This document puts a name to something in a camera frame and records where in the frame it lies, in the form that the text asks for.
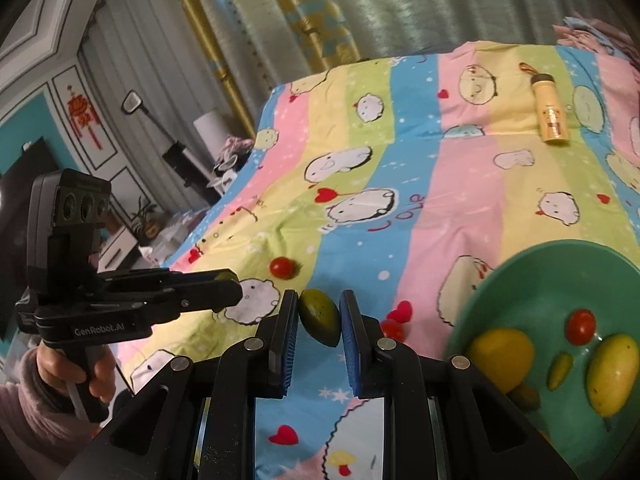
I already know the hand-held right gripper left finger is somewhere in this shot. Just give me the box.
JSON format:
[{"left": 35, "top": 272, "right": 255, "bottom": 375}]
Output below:
[{"left": 55, "top": 289, "right": 301, "bottom": 480}]

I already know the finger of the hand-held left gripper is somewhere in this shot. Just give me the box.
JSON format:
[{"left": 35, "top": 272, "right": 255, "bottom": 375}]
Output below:
[
  {"left": 97, "top": 267, "right": 221, "bottom": 291},
  {"left": 150, "top": 280, "right": 244, "bottom": 318}
]

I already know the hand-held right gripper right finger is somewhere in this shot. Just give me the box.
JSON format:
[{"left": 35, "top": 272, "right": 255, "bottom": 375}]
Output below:
[{"left": 339, "top": 289, "right": 591, "bottom": 480}]

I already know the yellow mango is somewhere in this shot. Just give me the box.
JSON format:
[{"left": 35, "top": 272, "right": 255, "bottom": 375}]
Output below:
[
  {"left": 586, "top": 333, "right": 640, "bottom": 418},
  {"left": 466, "top": 327, "right": 536, "bottom": 395}
]

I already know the green bowl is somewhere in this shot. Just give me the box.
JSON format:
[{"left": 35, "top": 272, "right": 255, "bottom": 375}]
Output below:
[{"left": 444, "top": 240, "right": 640, "bottom": 480}]

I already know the person's left forearm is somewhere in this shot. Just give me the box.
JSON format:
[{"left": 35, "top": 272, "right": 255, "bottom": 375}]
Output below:
[{"left": 0, "top": 345, "right": 131, "bottom": 480}]

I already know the person's left hand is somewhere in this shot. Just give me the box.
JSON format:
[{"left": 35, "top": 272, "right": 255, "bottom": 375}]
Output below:
[{"left": 36, "top": 342, "right": 118, "bottom": 411}]

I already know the white low cabinet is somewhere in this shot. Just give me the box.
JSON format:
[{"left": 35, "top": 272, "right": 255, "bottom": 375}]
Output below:
[{"left": 97, "top": 227, "right": 143, "bottom": 273}]

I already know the clutter of white packages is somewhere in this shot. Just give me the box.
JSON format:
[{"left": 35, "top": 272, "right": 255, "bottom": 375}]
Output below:
[{"left": 145, "top": 207, "right": 216, "bottom": 263}]

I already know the potted plant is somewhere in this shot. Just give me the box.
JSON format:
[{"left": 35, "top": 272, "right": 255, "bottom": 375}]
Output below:
[{"left": 131, "top": 197, "right": 161, "bottom": 241}]

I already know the black television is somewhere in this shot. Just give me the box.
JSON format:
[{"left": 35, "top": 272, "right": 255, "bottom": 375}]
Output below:
[{"left": 0, "top": 137, "right": 61, "bottom": 196}]

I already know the black upright vacuum cleaner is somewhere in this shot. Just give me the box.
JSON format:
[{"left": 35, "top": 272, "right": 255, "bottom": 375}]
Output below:
[{"left": 122, "top": 90, "right": 216, "bottom": 191}]

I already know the heap of dark clothes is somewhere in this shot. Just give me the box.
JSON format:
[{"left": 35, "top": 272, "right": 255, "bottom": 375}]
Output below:
[{"left": 212, "top": 135, "right": 256, "bottom": 181}]

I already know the white cylinder appliance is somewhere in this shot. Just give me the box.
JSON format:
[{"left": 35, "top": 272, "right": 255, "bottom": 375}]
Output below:
[{"left": 193, "top": 109, "right": 226, "bottom": 148}]

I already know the striped cartoon printed blanket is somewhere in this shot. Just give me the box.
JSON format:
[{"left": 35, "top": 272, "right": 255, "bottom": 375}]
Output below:
[{"left": 120, "top": 42, "right": 640, "bottom": 480}]

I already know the yellow patterned curtain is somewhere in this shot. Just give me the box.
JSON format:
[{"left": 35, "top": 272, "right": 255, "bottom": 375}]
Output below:
[{"left": 157, "top": 0, "right": 361, "bottom": 136}]

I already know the yellow bear print bottle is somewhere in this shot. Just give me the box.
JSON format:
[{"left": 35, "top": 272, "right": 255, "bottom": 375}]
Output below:
[{"left": 519, "top": 62, "right": 571, "bottom": 145}]

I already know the pile of pastel clothes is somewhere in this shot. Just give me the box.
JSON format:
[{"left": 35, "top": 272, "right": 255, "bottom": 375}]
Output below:
[{"left": 552, "top": 15, "right": 631, "bottom": 56}]

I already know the red knot wall ornament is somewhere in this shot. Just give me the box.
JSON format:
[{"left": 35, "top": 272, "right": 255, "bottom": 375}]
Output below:
[{"left": 66, "top": 85, "right": 103, "bottom": 151}]

